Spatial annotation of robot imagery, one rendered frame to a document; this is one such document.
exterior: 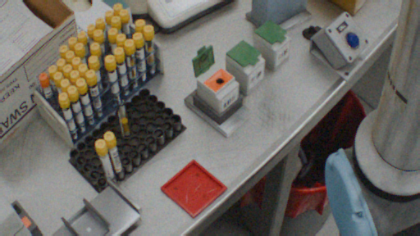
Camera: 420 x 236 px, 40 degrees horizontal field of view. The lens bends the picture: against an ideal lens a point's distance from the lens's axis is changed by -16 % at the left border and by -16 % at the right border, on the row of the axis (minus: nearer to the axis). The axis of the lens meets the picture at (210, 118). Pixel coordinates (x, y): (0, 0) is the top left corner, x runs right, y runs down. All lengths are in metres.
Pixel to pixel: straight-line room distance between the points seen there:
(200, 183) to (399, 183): 0.43
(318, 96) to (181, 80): 0.22
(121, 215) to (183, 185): 0.12
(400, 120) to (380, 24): 0.66
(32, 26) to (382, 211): 0.73
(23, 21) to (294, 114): 0.51
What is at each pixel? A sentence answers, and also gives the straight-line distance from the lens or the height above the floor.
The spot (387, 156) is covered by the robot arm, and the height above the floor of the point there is 1.23.
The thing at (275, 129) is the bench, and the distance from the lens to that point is 1.02.
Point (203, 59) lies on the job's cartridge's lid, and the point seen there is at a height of 0.98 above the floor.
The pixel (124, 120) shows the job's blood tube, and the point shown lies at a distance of 0.95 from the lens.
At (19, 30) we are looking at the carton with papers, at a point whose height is 0.94.
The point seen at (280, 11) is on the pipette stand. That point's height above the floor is 0.92.
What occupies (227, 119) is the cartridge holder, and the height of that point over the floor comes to 0.89.
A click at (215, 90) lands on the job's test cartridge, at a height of 0.95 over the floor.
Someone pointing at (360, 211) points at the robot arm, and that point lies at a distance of 0.63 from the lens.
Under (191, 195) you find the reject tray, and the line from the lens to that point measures 0.96.
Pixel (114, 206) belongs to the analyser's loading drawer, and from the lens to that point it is 0.91.
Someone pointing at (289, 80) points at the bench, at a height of 0.88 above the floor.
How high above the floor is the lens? 1.73
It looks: 56 degrees down
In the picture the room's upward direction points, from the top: 1 degrees counter-clockwise
